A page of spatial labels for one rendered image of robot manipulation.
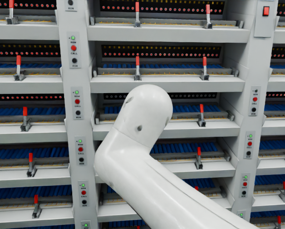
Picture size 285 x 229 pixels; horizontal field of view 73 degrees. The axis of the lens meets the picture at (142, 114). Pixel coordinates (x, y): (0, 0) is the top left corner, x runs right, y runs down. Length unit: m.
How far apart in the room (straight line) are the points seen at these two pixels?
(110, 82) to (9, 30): 0.38
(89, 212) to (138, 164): 0.62
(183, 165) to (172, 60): 0.48
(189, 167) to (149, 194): 0.59
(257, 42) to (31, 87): 0.86
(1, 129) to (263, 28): 1.07
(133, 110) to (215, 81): 0.49
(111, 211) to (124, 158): 0.60
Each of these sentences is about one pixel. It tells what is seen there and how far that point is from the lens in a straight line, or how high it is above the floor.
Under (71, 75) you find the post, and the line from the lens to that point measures 0.76.
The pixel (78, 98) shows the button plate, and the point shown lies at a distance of 0.76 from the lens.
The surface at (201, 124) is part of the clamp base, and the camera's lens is 0.85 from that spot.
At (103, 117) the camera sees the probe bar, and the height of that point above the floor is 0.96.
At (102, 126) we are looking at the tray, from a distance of 0.80.
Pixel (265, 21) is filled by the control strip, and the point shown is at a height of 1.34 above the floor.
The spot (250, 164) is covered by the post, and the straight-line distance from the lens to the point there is 0.99.
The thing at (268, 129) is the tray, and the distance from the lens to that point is 0.99.
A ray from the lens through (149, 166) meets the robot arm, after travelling 0.35.
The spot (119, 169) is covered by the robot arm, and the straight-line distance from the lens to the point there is 0.37.
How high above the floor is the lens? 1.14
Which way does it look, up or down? 12 degrees down
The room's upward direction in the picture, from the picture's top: straight up
